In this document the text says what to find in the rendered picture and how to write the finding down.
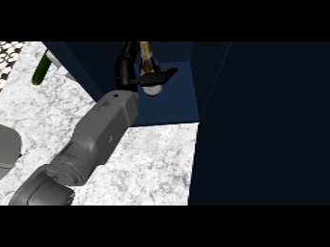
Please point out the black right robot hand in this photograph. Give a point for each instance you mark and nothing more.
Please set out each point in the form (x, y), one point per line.
(122, 72)

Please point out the wine bottle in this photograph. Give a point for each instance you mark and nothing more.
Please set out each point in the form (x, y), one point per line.
(152, 89)

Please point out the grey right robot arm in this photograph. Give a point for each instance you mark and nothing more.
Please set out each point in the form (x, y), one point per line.
(104, 125)

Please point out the dark blue cabinet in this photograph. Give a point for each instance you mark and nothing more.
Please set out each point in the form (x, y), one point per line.
(168, 103)

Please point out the dark blue cabinet door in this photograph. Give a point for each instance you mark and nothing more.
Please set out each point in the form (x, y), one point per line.
(271, 128)

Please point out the green cucumber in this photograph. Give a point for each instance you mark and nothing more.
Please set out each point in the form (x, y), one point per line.
(41, 70)

